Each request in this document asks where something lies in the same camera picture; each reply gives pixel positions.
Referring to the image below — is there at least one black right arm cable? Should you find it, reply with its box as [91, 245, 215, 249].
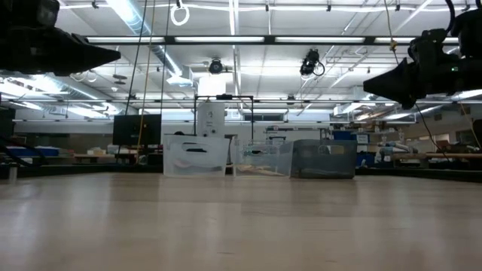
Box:
[444, 0, 457, 33]

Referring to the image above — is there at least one black hanging cable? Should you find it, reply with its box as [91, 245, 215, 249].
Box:
[126, 0, 148, 114]

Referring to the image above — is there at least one black hanging camera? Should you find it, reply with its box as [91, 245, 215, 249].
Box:
[300, 48, 325, 78]

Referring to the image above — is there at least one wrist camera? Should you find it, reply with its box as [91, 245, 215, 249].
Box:
[11, 0, 60, 28]
[408, 28, 459, 63]

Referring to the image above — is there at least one wooden workbench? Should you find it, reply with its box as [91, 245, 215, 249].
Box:
[391, 151, 482, 160]

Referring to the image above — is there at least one white cable ring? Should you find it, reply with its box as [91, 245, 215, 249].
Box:
[169, 0, 191, 26]

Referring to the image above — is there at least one black overhead frame bar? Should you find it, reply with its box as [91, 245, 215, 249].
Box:
[84, 35, 482, 47]

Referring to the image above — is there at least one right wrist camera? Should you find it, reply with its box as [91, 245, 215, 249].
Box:
[408, 28, 459, 63]

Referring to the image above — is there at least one yellow hanging rope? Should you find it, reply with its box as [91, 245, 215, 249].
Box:
[136, 0, 156, 155]

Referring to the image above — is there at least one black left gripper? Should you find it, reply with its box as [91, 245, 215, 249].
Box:
[0, 26, 121, 76]

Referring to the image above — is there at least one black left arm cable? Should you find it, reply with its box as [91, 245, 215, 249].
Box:
[0, 137, 47, 167]

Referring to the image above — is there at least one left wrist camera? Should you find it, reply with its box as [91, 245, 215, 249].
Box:
[11, 0, 60, 28]

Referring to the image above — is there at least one blue box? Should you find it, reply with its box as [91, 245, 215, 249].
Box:
[333, 130, 370, 166]

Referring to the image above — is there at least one black monitor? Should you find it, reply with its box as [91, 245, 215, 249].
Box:
[112, 114, 162, 146]

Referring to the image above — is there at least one blue storage crate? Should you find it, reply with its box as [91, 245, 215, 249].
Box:
[3, 146, 59, 157]

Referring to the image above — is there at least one black cable with yellow connector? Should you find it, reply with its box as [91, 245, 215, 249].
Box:
[383, 0, 442, 151]

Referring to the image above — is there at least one clear plastic bin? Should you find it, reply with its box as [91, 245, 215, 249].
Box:
[163, 134, 230, 178]
[232, 141, 295, 178]

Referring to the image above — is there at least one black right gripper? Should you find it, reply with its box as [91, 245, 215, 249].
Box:
[363, 56, 482, 110]

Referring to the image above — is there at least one black table frame rail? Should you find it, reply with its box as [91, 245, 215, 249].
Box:
[0, 163, 482, 184]

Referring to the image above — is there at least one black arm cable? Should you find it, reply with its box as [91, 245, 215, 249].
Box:
[444, 0, 457, 33]
[0, 137, 47, 167]

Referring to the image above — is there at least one grey plastic bin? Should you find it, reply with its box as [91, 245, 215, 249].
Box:
[289, 139, 358, 180]

